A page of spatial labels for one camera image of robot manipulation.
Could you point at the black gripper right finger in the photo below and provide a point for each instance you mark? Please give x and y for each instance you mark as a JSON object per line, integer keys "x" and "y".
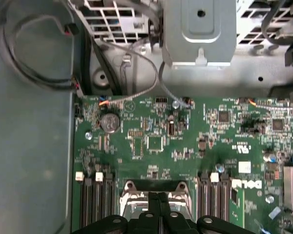
{"x": 167, "y": 221}

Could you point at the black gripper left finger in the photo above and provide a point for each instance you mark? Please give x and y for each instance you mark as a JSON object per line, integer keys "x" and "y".
{"x": 152, "y": 219}

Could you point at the CPU socket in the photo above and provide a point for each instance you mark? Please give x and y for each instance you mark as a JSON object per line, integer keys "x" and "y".
{"x": 156, "y": 185}

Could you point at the RAM slot black clips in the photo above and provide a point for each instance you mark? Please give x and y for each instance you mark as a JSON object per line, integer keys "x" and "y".
{"x": 88, "y": 195}
{"x": 203, "y": 192}

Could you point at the RAM slot white clips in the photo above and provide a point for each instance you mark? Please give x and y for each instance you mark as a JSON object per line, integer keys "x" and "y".
{"x": 98, "y": 176}
{"x": 79, "y": 176}
{"x": 214, "y": 176}

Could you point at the green motherboard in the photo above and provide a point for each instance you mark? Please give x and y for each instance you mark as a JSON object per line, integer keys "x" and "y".
{"x": 185, "y": 151}

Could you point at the round coin cell battery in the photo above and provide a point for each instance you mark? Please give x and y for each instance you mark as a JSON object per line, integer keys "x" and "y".
{"x": 109, "y": 122}

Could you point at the black PC case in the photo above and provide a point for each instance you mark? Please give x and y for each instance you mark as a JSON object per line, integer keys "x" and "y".
{"x": 27, "y": 146}

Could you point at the perforated metal drive cage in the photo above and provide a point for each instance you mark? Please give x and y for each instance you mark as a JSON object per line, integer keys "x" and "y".
{"x": 117, "y": 16}

